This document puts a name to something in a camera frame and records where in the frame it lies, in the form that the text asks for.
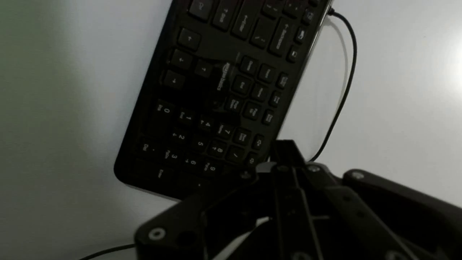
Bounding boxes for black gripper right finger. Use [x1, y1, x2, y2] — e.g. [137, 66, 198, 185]
[285, 140, 462, 260]

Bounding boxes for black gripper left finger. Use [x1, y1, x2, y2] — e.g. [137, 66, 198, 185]
[135, 140, 292, 260]

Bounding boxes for black computer keyboard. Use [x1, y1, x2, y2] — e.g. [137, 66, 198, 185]
[113, 0, 335, 202]

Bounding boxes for black keyboard cable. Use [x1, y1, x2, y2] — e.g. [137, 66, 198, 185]
[78, 6, 360, 260]

